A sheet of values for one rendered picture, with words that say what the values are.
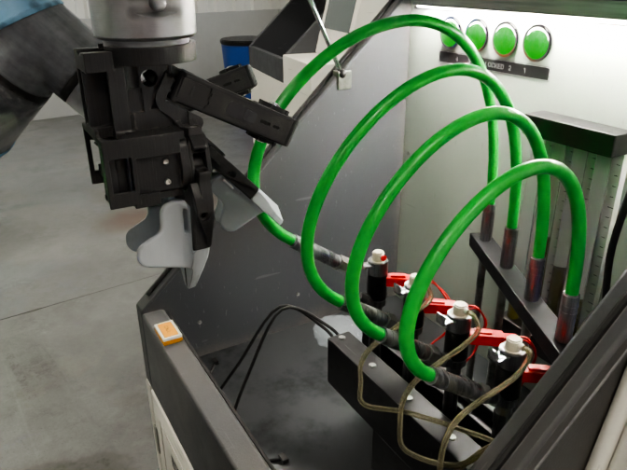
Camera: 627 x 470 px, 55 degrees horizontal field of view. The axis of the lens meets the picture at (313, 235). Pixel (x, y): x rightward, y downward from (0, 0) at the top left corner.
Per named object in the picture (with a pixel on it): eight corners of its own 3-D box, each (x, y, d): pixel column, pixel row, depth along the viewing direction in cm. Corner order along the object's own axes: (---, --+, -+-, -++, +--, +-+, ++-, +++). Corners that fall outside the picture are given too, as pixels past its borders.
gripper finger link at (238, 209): (255, 254, 69) (192, 201, 67) (287, 214, 70) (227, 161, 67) (257, 257, 66) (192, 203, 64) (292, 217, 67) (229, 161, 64)
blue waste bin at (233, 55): (215, 106, 703) (210, 37, 671) (259, 100, 734) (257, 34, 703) (240, 116, 658) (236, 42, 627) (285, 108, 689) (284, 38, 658)
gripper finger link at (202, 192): (178, 238, 52) (168, 141, 49) (198, 233, 53) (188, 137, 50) (197, 258, 49) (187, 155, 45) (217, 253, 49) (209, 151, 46)
